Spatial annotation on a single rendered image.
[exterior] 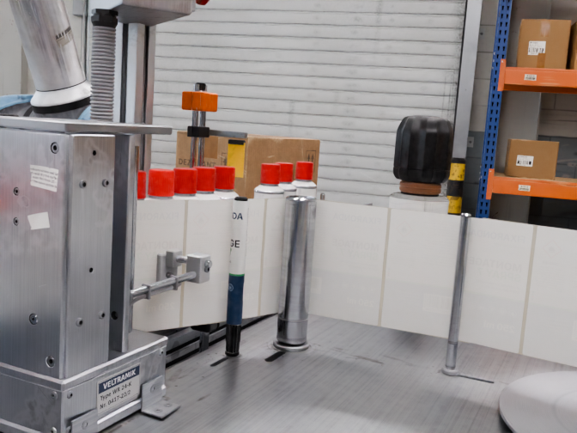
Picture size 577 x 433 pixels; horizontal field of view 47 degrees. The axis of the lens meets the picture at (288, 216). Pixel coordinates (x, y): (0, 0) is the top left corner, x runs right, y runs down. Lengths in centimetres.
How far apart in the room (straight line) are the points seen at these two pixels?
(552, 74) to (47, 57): 375
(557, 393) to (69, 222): 52
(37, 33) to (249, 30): 447
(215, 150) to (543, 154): 328
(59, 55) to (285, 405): 74
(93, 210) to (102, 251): 4
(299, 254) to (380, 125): 452
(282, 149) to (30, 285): 117
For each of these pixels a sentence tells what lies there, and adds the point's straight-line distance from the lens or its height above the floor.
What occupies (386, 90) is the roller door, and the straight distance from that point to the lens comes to 530.
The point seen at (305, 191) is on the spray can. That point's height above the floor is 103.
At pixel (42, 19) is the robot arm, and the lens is 119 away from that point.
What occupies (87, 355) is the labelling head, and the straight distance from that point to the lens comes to 58.
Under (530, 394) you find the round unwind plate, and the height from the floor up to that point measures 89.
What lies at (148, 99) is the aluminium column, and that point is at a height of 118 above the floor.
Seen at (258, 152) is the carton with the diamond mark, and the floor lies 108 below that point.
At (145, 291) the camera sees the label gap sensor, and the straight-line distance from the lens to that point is 64.
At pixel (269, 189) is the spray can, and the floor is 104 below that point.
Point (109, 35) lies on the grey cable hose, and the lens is 93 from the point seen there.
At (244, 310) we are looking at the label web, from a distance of 81.
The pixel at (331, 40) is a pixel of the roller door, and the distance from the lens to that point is 542.
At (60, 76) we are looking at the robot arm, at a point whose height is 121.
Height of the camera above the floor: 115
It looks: 8 degrees down
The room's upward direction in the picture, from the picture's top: 4 degrees clockwise
